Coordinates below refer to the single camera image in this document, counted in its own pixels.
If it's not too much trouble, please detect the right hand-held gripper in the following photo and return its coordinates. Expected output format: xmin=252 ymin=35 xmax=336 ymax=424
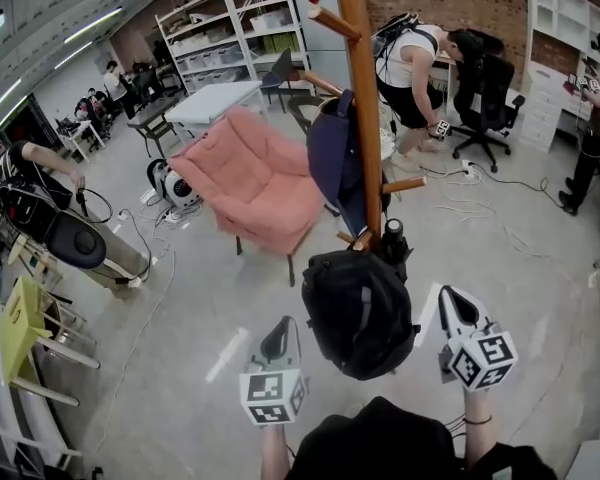
xmin=437 ymin=284 xmax=519 ymax=393

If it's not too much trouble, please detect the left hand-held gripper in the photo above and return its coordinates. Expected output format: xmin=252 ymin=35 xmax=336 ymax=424
xmin=238 ymin=316 xmax=309 ymax=427

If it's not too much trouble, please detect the wooden coat rack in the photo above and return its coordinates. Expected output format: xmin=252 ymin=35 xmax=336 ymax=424
xmin=303 ymin=0 xmax=428 ymax=254

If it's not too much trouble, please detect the person's right forearm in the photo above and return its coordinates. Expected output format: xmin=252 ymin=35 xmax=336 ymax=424
xmin=462 ymin=387 xmax=496 ymax=474

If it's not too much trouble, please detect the person's left forearm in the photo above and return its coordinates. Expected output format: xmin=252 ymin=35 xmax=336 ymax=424
xmin=259 ymin=422 xmax=292 ymax=480

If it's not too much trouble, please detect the black headphone carrying case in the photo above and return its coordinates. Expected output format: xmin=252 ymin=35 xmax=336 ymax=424
xmin=47 ymin=212 xmax=108 ymax=270

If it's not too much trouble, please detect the black folded umbrella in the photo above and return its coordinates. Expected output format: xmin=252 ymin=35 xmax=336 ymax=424
xmin=377 ymin=217 xmax=414 ymax=284

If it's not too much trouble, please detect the person's black clothed torso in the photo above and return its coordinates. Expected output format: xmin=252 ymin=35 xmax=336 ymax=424
xmin=285 ymin=395 xmax=559 ymax=480

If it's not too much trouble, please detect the pink padded armchair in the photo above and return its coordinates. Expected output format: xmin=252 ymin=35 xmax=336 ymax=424
xmin=167 ymin=106 xmax=326 ymax=287

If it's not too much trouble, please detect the white round pet carrier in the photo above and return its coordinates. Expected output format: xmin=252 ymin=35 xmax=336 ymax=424
xmin=146 ymin=157 xmax=202 ymax=208

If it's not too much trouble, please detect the navy hanging bag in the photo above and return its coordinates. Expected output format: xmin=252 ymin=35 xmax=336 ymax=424
xmin=307 ymin=89 xmax=376 ymax=239

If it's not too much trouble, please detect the yellow wooden chair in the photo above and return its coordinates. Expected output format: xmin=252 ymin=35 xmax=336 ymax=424
xmin=9 ymin=312 xmax=101 ymax=409

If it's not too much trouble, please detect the white hutch cabinet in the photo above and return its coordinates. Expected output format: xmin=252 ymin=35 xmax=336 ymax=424
xmin=518 ymin=0 xmax=600 ymax=154

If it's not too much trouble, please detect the black office chair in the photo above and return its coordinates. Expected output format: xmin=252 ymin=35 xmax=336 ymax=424
xmin=452 ymin=30 xmax=527 ymax=174

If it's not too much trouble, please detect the white rectangular table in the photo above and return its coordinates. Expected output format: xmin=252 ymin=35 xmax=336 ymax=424
xmin=164 ymin=80 xmax=269 ymax=139

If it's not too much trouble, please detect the black small table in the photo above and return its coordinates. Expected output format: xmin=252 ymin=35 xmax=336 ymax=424
xmin=126 ymin=98 xmax=181 ymax=158

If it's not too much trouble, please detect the yellow stool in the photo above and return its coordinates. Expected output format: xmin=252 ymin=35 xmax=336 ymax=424
xmin=0 ymin=275 xmax=54 ymax=384

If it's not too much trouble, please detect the black plastic chair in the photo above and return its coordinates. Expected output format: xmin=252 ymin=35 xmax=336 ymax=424
xmin=260 ymin=48 xmax=306 ymax=114

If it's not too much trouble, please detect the grey refrigerator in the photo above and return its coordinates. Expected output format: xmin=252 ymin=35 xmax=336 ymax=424
xmin=293 ymin=0 xmax=354 ymax=92

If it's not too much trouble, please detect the white metal storage shelf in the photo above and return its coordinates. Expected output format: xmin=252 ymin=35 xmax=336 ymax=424
xmin=154 ymin=0 xmax=314 ymax=94

